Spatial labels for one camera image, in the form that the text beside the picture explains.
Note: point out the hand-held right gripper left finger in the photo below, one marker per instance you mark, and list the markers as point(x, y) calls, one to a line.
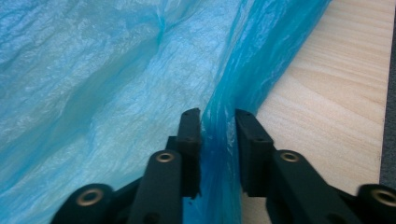
point(190, 155)

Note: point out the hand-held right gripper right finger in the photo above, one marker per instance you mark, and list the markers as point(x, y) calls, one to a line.
point(253, 155)

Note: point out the blue plastic bag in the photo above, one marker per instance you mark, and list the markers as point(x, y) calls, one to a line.
point(93, 93)

